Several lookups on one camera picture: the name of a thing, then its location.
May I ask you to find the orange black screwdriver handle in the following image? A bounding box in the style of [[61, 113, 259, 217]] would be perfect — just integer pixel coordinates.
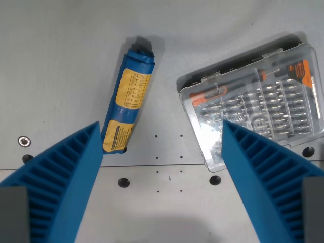
[[190, 84, 228, 107]]

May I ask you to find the blue bag with yellow labels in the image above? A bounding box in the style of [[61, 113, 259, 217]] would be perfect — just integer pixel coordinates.
[[100, 46, 155, 155]]

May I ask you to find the clear plastic screwdriver bit case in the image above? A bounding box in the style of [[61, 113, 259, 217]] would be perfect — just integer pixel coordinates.
[[178, 42, 324, 173]]

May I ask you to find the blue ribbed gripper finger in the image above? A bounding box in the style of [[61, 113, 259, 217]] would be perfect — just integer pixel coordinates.
[[0, 120, 105, 243], [221, 119, 324, 243]]

